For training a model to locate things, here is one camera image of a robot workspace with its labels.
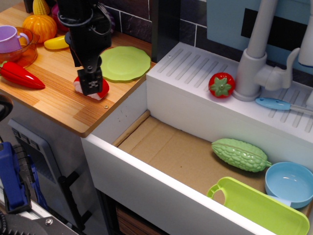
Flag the magenta toy pot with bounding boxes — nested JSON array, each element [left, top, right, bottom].
[[51, 4, 68, 32]]

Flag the green toy plate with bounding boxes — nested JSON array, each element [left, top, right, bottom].
[[100, 46, 151, 81]]

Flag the red toy chili pepper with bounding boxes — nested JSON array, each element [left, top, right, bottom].
[[0, 61, 45, 89]]

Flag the brown cardboard sheet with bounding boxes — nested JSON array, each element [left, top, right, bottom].
[[113, 116, 265, 195]]

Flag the light blue toy bowl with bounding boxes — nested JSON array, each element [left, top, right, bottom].
[[265, 162, 313, 209]]

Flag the orange transparent bowl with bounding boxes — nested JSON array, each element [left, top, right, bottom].
[[0, 27, 40, 68]]

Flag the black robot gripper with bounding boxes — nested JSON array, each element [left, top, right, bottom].
[[64, 9, 111, 95]]

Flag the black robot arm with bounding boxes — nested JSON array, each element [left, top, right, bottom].
[[57, 0, 112, 95]]

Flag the orange toy pumpkin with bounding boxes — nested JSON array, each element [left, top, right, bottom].
[[22, 15, 57, 43]]

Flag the purple striped toy onion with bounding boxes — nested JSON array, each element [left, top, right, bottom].
[[108, 12, 116, 34]]

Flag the black oven door handle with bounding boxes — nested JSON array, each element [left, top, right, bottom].
[[58, 171, 92, 231]]

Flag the red and white toy sushi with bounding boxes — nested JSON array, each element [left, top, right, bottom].
[[73, 77, 110, 100]]

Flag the red toy tomato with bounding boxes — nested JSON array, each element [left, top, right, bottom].
[[208, 72, 235, 98]]

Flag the grey toy faucet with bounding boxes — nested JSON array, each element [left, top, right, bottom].
[[233, 0, 300, 101]]

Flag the purple toy cup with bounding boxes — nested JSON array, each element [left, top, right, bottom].
[[0, 25, 29, 53]]

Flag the yellow toy banana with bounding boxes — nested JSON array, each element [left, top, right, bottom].
[[44, 35, 69, 50]]

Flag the blue clamp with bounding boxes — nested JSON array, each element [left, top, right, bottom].
[[0, 142, 48, 214]]

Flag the blue handled toy utensil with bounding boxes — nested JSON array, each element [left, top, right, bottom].
[[255, 97, 313, 115]]

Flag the white toy sink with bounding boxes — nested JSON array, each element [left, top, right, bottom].
[[82, 43, 313, 235]]

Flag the yellow toy corn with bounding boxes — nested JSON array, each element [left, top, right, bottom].
[[33, 0, 50, 15]]

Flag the green toy bitter gourd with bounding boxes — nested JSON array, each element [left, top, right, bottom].
[[211, 138, 272, 172]]

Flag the green toy cutting board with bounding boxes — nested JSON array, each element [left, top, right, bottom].
[[206, 177, 310, 235]]

